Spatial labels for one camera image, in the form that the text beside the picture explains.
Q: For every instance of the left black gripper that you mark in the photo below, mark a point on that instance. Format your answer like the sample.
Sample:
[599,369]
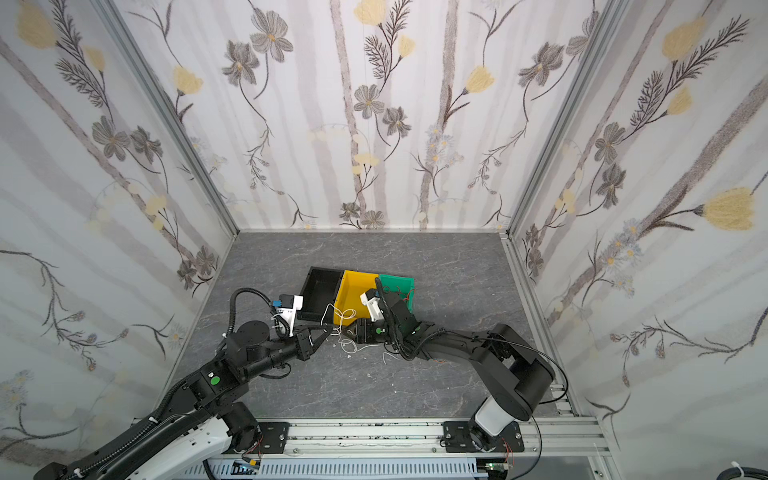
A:
[305,344]

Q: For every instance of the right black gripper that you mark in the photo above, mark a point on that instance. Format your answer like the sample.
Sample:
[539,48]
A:
[372,330]

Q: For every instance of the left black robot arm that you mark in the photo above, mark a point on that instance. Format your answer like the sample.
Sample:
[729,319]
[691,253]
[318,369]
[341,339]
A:
[207,395]

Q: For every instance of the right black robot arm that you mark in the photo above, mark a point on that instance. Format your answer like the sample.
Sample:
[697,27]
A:
[516,375]

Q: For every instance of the green plastic bin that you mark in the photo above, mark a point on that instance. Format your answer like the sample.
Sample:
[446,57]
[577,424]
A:
[403,286]

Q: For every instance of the yellow plastic bin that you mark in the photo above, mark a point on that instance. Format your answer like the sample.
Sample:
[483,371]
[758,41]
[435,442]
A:
[348,306]

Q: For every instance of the black plastic bin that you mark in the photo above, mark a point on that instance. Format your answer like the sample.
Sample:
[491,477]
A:
[320,289]

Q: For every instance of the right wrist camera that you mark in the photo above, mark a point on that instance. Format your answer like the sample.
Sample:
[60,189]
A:
[371,300]

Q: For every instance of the white slotted cable duct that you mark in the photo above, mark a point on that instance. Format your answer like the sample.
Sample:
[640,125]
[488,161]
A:
[377,468]

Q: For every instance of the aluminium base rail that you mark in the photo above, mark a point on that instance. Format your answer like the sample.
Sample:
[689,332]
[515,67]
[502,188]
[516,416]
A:
[425,437]

